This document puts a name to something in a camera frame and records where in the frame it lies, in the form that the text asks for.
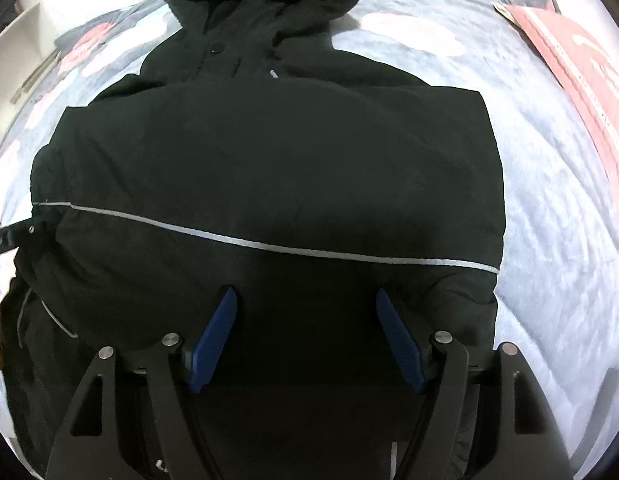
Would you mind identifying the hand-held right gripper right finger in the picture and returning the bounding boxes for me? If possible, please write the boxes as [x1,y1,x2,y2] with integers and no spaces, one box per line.
[375,287,574,480]

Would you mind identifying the pink printed pillow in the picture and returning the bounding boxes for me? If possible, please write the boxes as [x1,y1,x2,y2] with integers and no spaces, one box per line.
[493,3,619,306]

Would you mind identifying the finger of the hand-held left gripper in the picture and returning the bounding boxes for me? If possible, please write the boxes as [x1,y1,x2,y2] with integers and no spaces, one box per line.
[0,217,53,261]

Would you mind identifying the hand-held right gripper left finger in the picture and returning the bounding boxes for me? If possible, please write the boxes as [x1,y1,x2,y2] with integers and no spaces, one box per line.
[45,285,239,480]

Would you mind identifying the grey floral bed blanket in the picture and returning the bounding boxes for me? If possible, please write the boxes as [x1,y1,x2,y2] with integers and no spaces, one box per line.
[0,0,619,476]

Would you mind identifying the black hooded jacket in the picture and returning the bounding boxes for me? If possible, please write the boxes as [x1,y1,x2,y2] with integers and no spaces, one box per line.
[0,0,506,480]

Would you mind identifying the white shelf unit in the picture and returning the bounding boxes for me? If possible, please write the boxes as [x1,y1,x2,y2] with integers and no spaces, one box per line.
[0,0,60,161]

